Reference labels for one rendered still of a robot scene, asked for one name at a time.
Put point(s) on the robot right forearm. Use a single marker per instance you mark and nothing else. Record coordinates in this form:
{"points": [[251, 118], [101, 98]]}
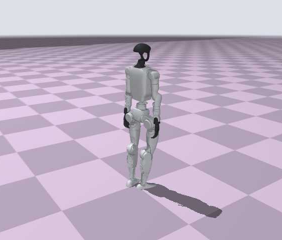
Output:
{"points": [[156, 107]]}

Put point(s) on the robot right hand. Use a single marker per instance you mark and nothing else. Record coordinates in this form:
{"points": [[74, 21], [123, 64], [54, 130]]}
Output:
{"points": [[156, 127]]}

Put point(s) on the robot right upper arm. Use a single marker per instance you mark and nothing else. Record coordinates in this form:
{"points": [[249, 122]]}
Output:
{"points": [[154, 76]]}

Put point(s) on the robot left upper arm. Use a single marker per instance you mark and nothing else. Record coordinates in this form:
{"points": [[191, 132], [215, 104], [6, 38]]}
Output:
{"points": [[127, 72]]}

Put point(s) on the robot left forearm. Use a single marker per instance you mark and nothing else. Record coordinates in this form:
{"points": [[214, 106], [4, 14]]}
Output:
{"points": [[128, 101]]}

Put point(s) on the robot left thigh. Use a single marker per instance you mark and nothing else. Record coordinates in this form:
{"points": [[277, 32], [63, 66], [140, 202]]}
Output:
{"points": [[134, 132]]}

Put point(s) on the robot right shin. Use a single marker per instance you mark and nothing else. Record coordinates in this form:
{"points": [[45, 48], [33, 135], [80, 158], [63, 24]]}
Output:
{"points": [[145, 167]]}

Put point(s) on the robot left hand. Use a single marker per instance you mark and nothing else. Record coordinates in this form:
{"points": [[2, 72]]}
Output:
{"points": [[125, 122]]}

